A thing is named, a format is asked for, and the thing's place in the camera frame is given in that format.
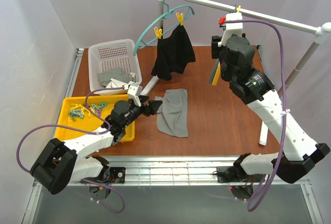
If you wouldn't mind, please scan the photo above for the grey-blue hanger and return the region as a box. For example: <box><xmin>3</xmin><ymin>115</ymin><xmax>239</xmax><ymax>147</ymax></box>
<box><xmin>209</xmin><ymin>5</ymin><xmax>241</xmax><ymax>86</ymax></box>

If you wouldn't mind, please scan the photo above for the teal clothespin left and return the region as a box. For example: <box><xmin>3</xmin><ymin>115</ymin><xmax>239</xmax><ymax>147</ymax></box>
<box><xmin>69</xmin><ymin>109</ymin><xmax>84</xmax><ymax>119</ymax></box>

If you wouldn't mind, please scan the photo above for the purple clothespin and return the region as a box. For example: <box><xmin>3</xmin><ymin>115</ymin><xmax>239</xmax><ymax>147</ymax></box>
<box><xmin>81</xmin><ymin>104</ymin><xmax>102</xmax><ymax>116</ymax></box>

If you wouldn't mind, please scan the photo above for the black underwear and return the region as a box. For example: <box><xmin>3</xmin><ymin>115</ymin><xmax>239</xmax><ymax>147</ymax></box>
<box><xmin>151</xmin><ymin>25</ymin><xmax>195</xmax><ymax>81</ymax></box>

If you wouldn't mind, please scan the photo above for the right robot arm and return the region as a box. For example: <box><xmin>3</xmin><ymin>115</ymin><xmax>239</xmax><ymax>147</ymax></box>
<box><xmin>211</xmin><ymin>34</ymin><xmax>330</xmax><ymax>184</ymax></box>

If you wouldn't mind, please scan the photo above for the teal clothespin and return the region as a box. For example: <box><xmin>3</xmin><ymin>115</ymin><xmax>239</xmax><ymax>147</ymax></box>
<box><xmin>69</xmin><ymin>109</ymin><xmax>84</xmax><ymax>119</ymax></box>
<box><xmin>92</xmin><ymin>103</ymin><xmax>108</xmax><ymax>112</ymax></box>

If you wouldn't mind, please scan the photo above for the yellow tray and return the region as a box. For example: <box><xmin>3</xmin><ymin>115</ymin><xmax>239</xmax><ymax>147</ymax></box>
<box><xmin>57</xmin><ymin>95</ymin><xmax>128</xmax><ymax>131</ymax></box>

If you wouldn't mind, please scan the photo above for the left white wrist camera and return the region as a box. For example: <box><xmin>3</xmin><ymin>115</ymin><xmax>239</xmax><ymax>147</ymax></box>
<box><xmin>124</xmin><ymin>83</ymin><xmax>142</xmax><ymax>107</ymax></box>

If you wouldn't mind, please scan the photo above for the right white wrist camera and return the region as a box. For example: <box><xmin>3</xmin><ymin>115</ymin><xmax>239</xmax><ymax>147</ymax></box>
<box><xmin>218</xmin><ymin>12</ymin><xmax>243</xmax><ymax>47</ymax></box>

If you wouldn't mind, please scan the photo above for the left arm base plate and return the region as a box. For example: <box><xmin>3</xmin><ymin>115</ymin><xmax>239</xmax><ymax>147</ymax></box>
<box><xmin>86</xmin><ymin>167</ymin><xmax>126</xmax><ymax>184</ymax></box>

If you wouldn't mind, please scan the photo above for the white cloth in basket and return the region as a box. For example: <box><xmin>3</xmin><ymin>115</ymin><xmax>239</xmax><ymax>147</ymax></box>
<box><xmin>98</xmin><ymin>73</ymin><xmax>136</xmax><ymax>88</ymax></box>

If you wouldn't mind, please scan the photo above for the yellow clothespin left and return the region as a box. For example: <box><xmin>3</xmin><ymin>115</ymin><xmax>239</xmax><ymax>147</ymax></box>
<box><xmin>154</xmin><ymin>27</ymin><xmax>163</xmax><ymax>39</ymax></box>

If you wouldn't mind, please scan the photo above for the yellow clothespin in tray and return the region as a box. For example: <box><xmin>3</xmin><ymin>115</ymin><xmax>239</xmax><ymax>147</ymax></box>
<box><xmin>69</xmin><ymin>104</ymin><xmax>95</xmax><ymax>118</ymax></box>

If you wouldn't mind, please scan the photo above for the grey underwear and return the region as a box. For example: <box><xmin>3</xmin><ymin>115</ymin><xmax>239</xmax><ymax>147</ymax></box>
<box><xmin>155</xmin><ymin>88</ymin><xmax>188</xmax><ymax>138</ymax></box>

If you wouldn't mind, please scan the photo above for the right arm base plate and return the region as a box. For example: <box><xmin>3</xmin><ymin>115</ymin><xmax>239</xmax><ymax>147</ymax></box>
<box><xmin>213</xmin><ymin>166</ymin><xmax>263</xmax><ymax>183</ymax></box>

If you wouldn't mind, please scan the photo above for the aluminium rail frame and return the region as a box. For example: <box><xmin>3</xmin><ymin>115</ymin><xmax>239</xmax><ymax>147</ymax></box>
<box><xmin>24</xmin><ymin>46</ymin><xmax>325</xmax><ymax>223</ymax></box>

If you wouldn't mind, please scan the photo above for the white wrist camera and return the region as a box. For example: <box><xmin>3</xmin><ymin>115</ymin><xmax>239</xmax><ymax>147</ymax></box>
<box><xmin>218</xmin><ymin>12</ymin><xmax>243</xmax><ymax>47</ymax></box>
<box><xmin>124</xmin><ymin>83</ymin><xmax>142</xmax><ymax>107</ymax></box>

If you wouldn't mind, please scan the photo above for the teal hanger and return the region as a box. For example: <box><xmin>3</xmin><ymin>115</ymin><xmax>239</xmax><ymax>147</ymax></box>
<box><xmin>133</xmin><ymin>0</ymin><xmax>195</xmax><ymax>55</ymax></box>

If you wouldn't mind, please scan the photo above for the yellow clothespin right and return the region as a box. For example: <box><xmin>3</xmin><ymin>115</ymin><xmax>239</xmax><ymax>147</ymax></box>
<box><xmin>176</xmin><ymin>12</ymin><xmax>184</xmax><ymax>26</ymax></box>

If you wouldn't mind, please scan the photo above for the yellow hanger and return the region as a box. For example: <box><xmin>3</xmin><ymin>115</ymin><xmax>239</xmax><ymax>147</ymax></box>
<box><xmin>209</xmin><ymin>5</ymin><xmax>243</xmax><ymax>86</ymax></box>

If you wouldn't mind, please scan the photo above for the white clothes rack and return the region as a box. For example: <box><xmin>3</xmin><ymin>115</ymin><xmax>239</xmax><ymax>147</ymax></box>
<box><xmin>139</xmin><ymin>0</ymin><xmax>331</xmax><ymax>146</ymax></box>

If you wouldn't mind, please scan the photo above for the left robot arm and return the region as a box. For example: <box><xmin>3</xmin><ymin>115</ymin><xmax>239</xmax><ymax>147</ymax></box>
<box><xmin>29</xmin><ymin>96</ymin><xmax>162</xmax><ymax>195</ymax></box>

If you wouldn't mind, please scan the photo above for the dark grey cloth in basket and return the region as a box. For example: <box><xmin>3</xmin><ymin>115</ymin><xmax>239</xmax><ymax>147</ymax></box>
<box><xmin>97</xmin><ymin>67</ymin><xmax>136</xmax><ymax>88</ymax></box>

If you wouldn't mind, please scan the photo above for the white laundry basket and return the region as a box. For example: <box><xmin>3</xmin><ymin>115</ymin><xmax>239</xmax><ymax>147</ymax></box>
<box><xmin>88</xmin><ymin>39</ymin><xmax>142</xmax><ymax>91</ymax></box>

